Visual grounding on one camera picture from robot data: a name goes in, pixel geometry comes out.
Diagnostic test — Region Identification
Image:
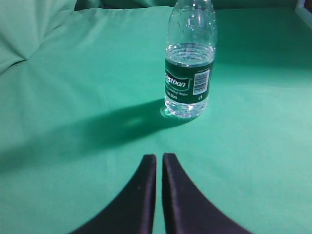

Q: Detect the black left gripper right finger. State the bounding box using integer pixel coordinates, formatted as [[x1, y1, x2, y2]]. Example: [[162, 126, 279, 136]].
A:
[[162, 153, 250, 234]]

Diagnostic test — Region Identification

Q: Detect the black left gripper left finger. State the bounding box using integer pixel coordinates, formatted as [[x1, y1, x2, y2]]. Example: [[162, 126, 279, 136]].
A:
[[73, 154, 156, 234]]

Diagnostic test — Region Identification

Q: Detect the clear water bottle green label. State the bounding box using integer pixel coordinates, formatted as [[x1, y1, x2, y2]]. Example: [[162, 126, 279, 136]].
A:
[[164, 0, 217, 119]]

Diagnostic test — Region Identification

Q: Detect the green cloth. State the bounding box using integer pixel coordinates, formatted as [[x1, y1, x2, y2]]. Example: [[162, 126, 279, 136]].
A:
[[0, 6, 312, 234]]

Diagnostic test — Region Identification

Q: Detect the white drawer cabinet frame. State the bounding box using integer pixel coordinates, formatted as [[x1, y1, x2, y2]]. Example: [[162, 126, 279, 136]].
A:
[[295, 0, 312, 27]]

